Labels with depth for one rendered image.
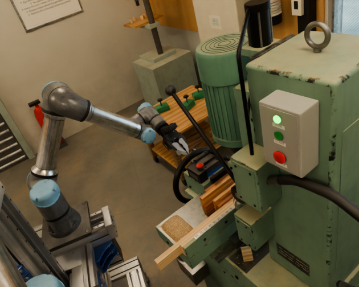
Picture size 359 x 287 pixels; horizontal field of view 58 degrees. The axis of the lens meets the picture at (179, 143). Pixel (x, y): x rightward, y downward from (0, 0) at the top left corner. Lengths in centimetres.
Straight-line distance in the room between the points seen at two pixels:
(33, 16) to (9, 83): 73
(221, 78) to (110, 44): 324
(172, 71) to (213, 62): 247
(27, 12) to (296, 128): 339
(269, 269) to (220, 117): 55
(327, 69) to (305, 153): 17
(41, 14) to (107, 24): 71
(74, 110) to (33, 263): 58
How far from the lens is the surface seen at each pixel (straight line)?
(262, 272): 121
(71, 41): 393
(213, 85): 93
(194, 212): 128
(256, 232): 100
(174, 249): 114
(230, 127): 100
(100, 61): 406
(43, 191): 147
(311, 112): 67
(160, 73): 329
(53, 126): 149
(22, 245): 127
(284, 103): 67
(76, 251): 161
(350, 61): 72
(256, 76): 75
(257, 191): 84
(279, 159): 72
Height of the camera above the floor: 182
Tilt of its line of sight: 34 degrees down
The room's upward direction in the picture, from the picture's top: 16 degrees counter-clockwise
